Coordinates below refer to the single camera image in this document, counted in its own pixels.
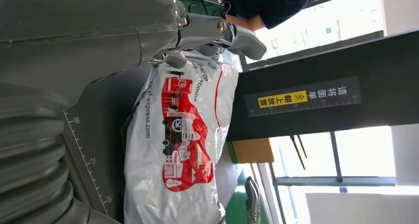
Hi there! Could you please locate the white red courier package bag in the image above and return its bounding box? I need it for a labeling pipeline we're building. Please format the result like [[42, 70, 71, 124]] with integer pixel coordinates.
[[124, 50, 240, 224]]

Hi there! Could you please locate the green conveyor belt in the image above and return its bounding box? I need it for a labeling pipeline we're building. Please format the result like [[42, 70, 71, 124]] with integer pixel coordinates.
[[226, 163, 286, 224]]

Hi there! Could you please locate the brown cardboard box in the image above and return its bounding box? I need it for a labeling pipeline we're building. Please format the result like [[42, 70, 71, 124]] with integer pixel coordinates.
[[230, 137, 275, 165]]

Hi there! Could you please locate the black inbound scanner machine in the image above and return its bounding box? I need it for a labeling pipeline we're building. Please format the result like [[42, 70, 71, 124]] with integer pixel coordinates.
[[55, 29, 419, 224]]

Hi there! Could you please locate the person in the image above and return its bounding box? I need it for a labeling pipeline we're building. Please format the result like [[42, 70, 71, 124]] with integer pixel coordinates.
[[219, 0, 312, 32]]

